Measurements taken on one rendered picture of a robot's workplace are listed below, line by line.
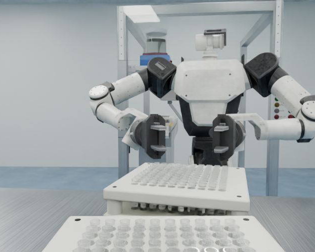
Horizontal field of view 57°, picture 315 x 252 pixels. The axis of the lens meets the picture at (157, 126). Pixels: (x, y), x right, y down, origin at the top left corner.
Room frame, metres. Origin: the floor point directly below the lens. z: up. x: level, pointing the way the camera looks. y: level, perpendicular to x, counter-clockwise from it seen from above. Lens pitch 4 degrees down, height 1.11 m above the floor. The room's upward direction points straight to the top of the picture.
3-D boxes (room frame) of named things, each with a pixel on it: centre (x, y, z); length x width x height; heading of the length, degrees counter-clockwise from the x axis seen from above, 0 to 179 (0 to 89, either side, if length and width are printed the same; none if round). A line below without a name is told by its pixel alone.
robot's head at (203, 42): (1.20, -0.21, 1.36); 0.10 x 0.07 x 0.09; 75
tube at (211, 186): (0.49, -0.09, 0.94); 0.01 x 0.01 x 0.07
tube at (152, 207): (0.52, 0.01, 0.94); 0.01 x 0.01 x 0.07
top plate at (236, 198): (0.58, -0.05, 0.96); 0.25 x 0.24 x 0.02; 75
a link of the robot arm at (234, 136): (0.83, -0.20, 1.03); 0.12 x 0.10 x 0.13; 157
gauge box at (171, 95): (2.05, -0.08, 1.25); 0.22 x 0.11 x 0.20; 174
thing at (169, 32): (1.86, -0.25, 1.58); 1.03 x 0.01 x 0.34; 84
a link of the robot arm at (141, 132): (0.86, 0.02, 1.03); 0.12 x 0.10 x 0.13; 17
